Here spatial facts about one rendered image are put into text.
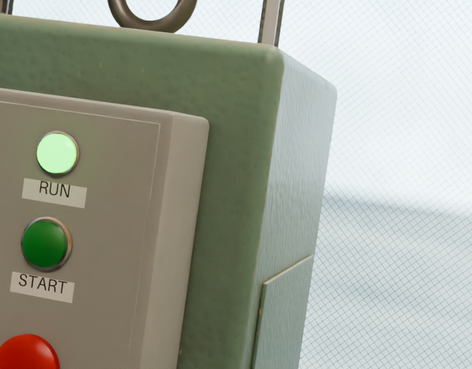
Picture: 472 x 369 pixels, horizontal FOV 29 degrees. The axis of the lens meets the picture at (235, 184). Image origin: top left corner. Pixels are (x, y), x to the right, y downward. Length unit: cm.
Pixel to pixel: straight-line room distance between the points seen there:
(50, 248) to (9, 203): 3
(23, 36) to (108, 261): 14
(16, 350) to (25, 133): 9
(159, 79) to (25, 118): 8
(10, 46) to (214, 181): 13
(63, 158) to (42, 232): 3
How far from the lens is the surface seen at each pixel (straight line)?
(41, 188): 41
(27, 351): 41
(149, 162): 39
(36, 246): 41
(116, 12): 58
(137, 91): 46
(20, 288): 42
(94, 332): 41
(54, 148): 40
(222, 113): 45
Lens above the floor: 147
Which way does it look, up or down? 3 degrees down
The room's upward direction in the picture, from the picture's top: 8 degrees clockwise
